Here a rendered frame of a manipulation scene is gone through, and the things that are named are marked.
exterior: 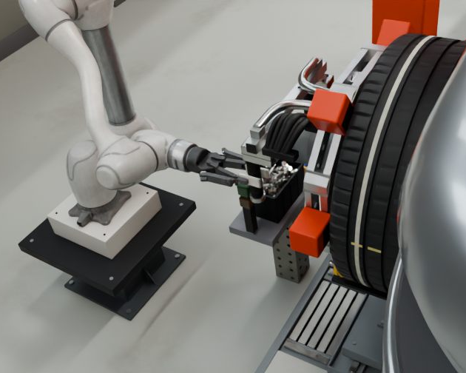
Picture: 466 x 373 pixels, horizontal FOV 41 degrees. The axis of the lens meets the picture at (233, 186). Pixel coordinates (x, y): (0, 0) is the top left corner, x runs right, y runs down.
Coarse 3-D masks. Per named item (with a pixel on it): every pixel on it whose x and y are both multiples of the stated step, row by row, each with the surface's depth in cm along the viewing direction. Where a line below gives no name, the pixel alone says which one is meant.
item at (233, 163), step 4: (212, 156) 177; (216, 156) 177; (220, 156) 176; (220, 160) 176; (224, 160) 176; (228, 160) 176; (232, 160) 175; (236, 160) 175; (224, 164) 177; (228, 164) 176; (232, 164) 175; (236, 164) 175; (240, 164) 174; (244, 164) 174; (224, 168) 178; (232, 168) 176; (236, 168) 176; (240, 168) 175; (244, 168) 175
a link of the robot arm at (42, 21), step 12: (24, 0) 186; (36, 0) 185; (48, 0) 186; (60, 0) 187; (72, 0) 189; (24, 12) 187; (36, 12) 185; (48, 12) 184; (60, 12) 186; (72, 12) 190; (36, 24) 186; (48, 24) 184
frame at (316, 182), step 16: (368, 48) 156; (384, 48) 156; (352, 64) 152; (368, 64) 151; (352, 80) 152; (352, 96) 143; (320, 144) 146; (336, 144) 144; (320, 160) 148; (336, 160) 145; (320, 176) 145; (304, 192) 149; (320, 192) 146
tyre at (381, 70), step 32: (384, 64) 141; (416, 64) 139; (448, 64) 136; (384, 96) 136; (416, 96) 133; (352, 128) 137; (384, 128) 133; (416, 128) 130; (352, 160) 136; (384, 160) 132; (352, 192) 137; (384, 192) 133; (352, 224) 139; (384, 224) 135; (352, 256) 145; (384, 256) 140; (384, 288) 151
